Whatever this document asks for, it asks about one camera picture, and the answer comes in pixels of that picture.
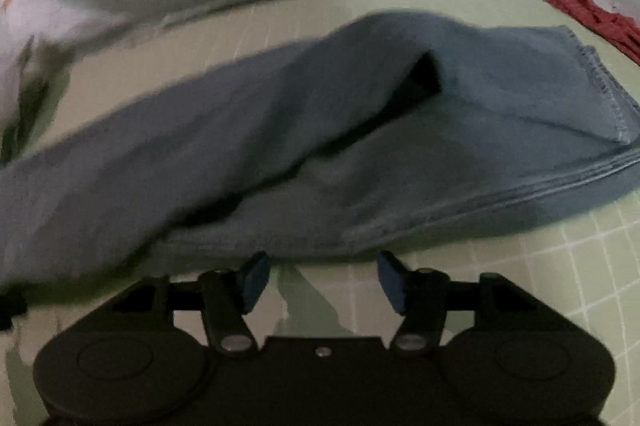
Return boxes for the blue denim jeans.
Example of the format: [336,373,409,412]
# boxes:
[1,11,639,288]

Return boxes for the red cloth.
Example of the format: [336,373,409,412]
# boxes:
[544,0,640,65]

